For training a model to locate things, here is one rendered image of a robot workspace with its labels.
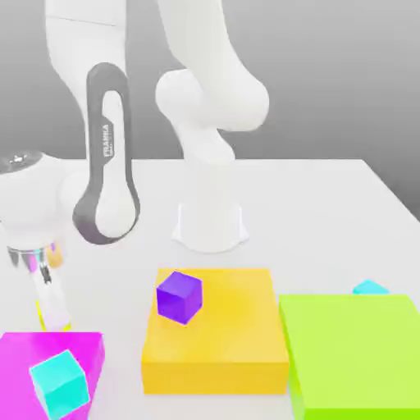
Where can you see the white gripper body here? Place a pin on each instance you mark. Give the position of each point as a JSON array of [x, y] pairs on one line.
[[52, 305]]

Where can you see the small yellow cube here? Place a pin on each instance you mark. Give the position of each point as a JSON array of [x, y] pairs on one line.
[[40, 317]]

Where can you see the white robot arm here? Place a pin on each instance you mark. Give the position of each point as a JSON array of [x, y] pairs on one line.
[[203, 98]]

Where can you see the small cyan cube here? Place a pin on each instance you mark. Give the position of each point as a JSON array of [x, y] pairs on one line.
[[59, 384], [370, 287]]

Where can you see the small purple cube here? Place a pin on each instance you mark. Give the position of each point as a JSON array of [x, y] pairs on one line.
[[178, 297]]

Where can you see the large magenta box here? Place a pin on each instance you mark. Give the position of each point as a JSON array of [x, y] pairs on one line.
[[16, 361]]

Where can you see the large orange box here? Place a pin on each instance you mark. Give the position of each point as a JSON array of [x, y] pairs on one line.
[[229, 328]]

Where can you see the large lime green box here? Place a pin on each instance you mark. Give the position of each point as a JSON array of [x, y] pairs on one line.
[[354, 354]]

